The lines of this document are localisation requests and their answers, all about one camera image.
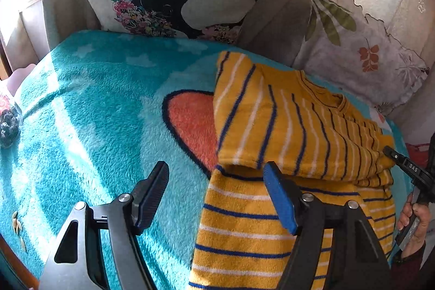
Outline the yellow striped knit sweater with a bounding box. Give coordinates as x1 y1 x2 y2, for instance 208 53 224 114
188 51 395 289

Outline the right hand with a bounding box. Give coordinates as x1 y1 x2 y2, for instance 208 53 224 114
391 192 433 264

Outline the red plastic bag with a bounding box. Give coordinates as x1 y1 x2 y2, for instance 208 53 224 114
406 143 430 168

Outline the teal star fleece blanket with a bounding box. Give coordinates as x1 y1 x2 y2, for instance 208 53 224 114
1 31 404 289

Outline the leaf print ruffled pillow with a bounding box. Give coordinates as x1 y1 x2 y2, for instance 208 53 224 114
293 0 429 115

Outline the glass jar with stones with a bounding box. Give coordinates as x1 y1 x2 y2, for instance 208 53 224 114
0 91 22 149

